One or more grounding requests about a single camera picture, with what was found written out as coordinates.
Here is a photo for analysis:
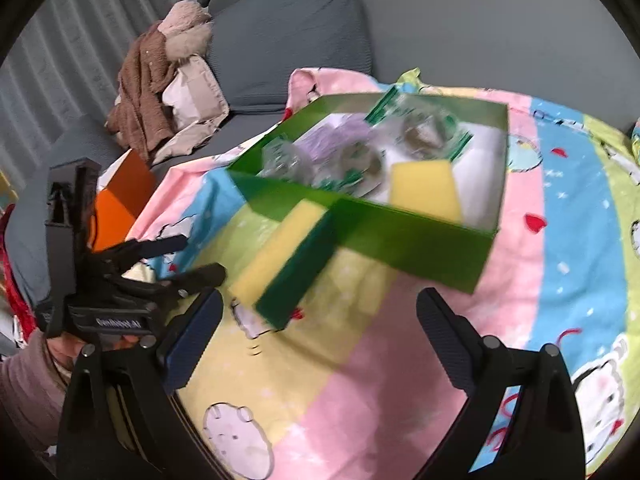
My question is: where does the orange box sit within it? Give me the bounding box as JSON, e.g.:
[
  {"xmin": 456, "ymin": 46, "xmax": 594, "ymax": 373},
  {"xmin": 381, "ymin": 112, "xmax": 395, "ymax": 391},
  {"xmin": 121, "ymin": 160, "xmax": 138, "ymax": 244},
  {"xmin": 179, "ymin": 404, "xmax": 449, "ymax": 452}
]
[{"xmin": 92, "ymin": 149, "xmax": 157, "ymax": 253}]

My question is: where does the yellow green sponge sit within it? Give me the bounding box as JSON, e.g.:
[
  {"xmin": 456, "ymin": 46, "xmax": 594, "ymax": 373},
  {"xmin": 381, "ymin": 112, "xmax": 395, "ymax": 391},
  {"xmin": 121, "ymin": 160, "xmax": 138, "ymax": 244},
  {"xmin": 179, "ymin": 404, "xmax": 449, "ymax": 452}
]
[
  {"xmin": 227, "ymin": 199, "xmax": 342, "ymax": 332},
  {"xmin": 389, "ymin": 160, "xmax": 464, "ymax": 224}
]

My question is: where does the green cardboard box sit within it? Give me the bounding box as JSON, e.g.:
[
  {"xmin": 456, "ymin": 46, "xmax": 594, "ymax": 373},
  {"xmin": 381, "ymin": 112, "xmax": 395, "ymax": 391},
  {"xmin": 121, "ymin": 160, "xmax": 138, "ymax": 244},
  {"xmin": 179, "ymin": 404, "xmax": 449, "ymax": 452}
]
[{"xmin": 227, "ymin": 91, "xmax": 510, "ymax": 295}]

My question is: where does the person's left hand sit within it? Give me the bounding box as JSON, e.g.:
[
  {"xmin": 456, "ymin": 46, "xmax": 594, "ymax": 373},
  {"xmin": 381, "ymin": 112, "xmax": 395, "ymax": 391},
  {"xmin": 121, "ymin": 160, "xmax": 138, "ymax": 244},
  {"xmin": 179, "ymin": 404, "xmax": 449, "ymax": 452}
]
[{"xmin": 46, "ymin": 335, "xmax": 85, "ymax": 377}]

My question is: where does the red patterned cloth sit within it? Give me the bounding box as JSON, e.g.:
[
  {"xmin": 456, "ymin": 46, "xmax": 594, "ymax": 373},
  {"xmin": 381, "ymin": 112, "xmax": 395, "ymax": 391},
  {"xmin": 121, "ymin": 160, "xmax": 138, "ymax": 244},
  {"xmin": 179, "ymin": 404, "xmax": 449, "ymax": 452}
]
[{"xmin": 0, "ymin": 204, "xmax": 38, "ymax": 348}]

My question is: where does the grey sofa cushion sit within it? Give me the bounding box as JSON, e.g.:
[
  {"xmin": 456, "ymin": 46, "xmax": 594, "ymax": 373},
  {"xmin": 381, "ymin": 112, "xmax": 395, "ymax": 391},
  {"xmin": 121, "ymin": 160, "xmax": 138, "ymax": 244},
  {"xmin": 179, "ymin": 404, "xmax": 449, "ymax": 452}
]
[{"xmin": 206, "ymin": 0, "xmax": 373, "ymax": 115}]

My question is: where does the brown fleece garment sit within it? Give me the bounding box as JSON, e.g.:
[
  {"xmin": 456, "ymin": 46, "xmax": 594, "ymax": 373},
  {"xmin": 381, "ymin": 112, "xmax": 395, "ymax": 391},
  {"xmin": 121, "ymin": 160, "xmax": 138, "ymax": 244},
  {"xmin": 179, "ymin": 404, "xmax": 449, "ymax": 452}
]
[{"xmin": 106, "ymin": 22, "xmax": 177, "ymax": 162}]

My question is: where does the grey curtain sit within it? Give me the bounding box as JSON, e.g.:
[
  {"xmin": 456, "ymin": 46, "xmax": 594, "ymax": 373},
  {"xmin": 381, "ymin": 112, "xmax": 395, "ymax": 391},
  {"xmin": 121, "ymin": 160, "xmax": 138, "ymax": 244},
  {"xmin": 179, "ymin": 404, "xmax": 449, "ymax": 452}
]
[{"xmin": 0, "ymin": 0, "xmax": 187, "ymax": 181}]

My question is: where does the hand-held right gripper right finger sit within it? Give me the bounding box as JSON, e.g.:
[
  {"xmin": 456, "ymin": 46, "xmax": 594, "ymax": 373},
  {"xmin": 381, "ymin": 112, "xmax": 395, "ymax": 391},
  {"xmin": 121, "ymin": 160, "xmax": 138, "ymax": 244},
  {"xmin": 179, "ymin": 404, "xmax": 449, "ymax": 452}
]
[{"xmin": 416, "ymin": 287, "xmax": 586, "ymax": 480}]

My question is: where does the grey sofa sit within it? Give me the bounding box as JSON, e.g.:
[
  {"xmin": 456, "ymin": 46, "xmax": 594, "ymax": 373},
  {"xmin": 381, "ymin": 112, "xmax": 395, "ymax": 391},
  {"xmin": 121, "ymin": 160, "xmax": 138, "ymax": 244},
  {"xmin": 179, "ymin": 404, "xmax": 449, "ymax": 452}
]
[{"xmin": 5, "ymin": 0, "xmax": 640, "ymax": 311}]

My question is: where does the person's left forearm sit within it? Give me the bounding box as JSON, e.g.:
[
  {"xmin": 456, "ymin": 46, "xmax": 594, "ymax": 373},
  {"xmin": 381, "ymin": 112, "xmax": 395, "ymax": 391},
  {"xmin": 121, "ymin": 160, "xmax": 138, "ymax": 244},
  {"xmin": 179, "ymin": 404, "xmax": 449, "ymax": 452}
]
[{"xmin": 0, "ymin": 329, "xmax": 72, "ymax": 457}]

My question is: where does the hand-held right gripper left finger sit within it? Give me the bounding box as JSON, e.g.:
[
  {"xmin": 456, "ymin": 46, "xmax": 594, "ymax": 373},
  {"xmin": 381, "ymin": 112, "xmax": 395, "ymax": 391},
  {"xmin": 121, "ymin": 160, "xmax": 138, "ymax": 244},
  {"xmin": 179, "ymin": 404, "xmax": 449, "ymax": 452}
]
[{"xmin": 57, "ymin": 287, "xmax": 226, "ymax": 480}]

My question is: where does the beige fur-trimmed coat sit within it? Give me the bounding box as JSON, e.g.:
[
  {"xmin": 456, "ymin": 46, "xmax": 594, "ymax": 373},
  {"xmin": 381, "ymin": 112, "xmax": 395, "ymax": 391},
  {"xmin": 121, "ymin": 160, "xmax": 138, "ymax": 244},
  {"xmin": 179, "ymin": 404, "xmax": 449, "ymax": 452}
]
[{"xmin": 149, "ymin": 0, "xmax": 231, "ymax": 167}]

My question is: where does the printed cartoon blanket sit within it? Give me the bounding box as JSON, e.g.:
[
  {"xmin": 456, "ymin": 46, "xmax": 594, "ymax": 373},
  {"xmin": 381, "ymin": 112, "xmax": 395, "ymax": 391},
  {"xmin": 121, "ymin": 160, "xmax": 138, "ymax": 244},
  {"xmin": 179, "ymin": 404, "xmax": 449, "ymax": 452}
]
[{"xmin": 120, "ymin": 66, "xmax": 640, "ymax": 480}]

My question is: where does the purple mesh scrubber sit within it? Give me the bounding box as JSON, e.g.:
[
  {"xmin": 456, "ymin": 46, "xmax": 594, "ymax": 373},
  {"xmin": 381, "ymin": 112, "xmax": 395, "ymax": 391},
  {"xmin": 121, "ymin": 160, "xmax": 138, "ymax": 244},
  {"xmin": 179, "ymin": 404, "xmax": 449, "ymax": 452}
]
[{"xmin": 294, "ymin": 115, "xmax": 377, "ymax": 173}]

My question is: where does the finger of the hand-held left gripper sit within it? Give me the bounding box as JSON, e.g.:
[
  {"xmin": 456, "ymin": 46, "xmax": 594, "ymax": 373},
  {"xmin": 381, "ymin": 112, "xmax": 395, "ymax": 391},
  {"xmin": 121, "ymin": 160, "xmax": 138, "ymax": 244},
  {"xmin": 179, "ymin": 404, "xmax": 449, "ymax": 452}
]
[
  {"xmin": 96, "ymin": 234, "xmax": 189, "ymax": 272},
  {"xmin": 134, "ymin": 261, "xmax": 227, "ymax": 307}
]

